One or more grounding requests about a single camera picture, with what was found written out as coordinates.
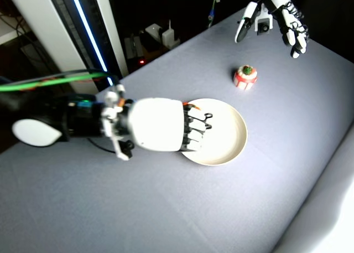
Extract white plug block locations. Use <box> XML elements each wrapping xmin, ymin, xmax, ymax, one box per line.
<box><xmin>145</xmin><ymin>24</ymin><xmax>163</xmax><ymax>42</ymax></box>

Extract white column with light strip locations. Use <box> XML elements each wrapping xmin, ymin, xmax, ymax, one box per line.
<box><xmin>4</xmin><ymin>0</ymin><xmax>129</xmax><ymax>95</ymax></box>

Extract long green cable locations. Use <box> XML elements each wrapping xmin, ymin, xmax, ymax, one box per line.
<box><xmin>0</xmin><ymin>71</ymin><xmax>111</xmax><ymax>92</ymax></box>

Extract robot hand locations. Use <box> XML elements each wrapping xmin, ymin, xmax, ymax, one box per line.
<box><xmin>127</xmin><ymin>97</ymin><xmax>214</xmax><ymax>153</ymax></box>
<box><xmin>234</xmin><ymin>0</ymin><xmax>310</xmax><ymax>59</ymax></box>

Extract green and blue cable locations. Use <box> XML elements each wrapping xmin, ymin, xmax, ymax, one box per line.
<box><xmin>207</xmin><ymin>0</ymin><xmax>222</xmax><ymax>29</ymax></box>

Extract white shelf board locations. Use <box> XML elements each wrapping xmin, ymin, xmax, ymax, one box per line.
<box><xmin>0</xmin><ymin>13</ymin><xmax>28</xmax><ymax>45</ymax></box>

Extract toy cake with strawberry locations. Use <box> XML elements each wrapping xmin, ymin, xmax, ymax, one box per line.
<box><xmin>233</xmin><ymin>64</ymin><xmax>258</xmax><ymax>91</ymax></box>

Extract cream round plate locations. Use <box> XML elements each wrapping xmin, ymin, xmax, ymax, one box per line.
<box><xmin>181</xmin><ymin>97</ymin><xmax>248</xmax><ymax>167</ymax></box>

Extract white power adapter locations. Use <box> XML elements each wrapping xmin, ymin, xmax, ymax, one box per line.
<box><xmin>162</xmin><ymin>19</ymin><xmax>181</xmax><ymax>49</ymax></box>

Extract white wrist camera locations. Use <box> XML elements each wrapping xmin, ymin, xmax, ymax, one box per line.
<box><xmin>254</xmin><ymin>11</ymin><xmax>274</xmax><ymax>37</ymax></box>

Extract grey table cloth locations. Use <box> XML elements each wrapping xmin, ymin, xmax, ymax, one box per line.
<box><xmin>0</xmin><ymin>8</ymin><xmax>354</xmax><ymax>253</ymax></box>

